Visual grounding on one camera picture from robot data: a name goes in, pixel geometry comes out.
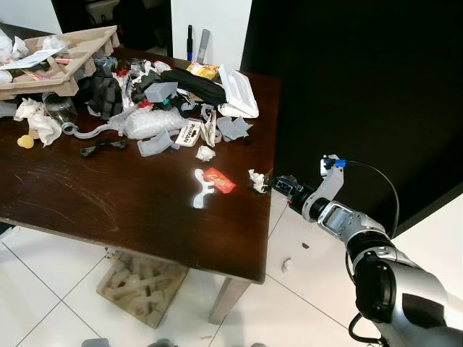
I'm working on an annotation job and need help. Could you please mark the yellow snack packet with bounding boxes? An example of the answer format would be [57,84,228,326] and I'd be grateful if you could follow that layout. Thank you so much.
[187,62,219,80]

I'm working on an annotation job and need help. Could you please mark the grey moulded plastic part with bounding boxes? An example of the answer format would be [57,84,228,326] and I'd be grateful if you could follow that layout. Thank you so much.
[136,130,182,158]

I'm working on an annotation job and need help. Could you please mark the grey flat plastic piece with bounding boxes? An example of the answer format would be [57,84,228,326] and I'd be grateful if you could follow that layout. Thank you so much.
[216,116,252,142]

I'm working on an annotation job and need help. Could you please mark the white crumpled plastic bag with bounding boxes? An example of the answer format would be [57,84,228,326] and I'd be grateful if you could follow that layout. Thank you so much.
[0,29,30,69]

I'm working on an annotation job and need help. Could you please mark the small white paper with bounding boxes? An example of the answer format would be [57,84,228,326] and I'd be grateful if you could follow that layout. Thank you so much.
[248,170,268,193]

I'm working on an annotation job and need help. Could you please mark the grey curved plastic piece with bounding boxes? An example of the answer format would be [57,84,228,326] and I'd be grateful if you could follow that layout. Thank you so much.
[61,121,120,140]

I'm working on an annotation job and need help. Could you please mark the red snack wrapper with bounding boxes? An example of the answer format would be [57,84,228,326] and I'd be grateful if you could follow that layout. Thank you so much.
[203,167,237,194]

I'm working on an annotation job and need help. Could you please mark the clear bubble wrap bag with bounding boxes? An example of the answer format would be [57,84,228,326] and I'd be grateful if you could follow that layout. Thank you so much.
[109,107,185,140]

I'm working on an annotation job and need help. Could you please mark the white printed card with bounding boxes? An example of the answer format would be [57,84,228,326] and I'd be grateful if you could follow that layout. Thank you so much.
[174,119,205,147]

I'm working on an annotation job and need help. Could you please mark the black fabric pouch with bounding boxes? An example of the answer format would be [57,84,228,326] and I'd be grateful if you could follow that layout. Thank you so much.
[161,69,229,106]

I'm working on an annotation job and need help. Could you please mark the white Y-shaped plastic piece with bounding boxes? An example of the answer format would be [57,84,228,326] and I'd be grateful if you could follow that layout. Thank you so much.
[192,168,218,210]

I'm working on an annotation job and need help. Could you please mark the white plastic clamshell box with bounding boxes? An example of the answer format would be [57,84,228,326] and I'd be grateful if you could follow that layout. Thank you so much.
[217,65,260,119]

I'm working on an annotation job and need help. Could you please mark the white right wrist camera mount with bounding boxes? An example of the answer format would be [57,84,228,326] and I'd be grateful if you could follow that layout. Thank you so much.
[301,154,347,222]

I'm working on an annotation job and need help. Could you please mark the grey plastic box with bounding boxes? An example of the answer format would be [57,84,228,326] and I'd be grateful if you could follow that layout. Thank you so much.
[145,82,179,103]

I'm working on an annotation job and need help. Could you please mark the white paper ball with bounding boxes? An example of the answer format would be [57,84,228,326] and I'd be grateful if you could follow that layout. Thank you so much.
[195,146,217,161]

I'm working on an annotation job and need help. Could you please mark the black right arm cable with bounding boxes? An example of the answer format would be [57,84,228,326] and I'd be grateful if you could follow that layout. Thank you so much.
[340,160,401,243]

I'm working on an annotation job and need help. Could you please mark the dark wooden table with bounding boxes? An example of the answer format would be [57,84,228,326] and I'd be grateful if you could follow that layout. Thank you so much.
[0,24,281,325]

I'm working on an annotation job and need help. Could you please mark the black foam block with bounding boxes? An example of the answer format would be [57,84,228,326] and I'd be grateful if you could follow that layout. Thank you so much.
[78,72,125,120]

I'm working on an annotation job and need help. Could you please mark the black plastic glasses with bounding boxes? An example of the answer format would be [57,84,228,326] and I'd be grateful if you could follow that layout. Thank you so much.
[80,140,127,158]

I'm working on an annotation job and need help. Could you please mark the grey marker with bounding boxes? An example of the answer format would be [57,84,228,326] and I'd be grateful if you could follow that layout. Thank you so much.
[197,29,211,64]

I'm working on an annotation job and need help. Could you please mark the beige pulp tray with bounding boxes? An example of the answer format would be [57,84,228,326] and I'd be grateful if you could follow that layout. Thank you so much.
[0,26,120,100]

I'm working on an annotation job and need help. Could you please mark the beige pulp packaging insert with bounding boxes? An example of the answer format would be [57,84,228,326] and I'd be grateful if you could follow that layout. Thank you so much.
[96,249,190,330]

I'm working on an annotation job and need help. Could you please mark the white crumpled tissue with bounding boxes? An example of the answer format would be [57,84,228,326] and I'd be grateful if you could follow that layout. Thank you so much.
[14,98,64,147]

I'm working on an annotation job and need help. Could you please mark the clear glass jar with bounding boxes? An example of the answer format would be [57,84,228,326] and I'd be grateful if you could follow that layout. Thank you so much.
[42,90,79,124]

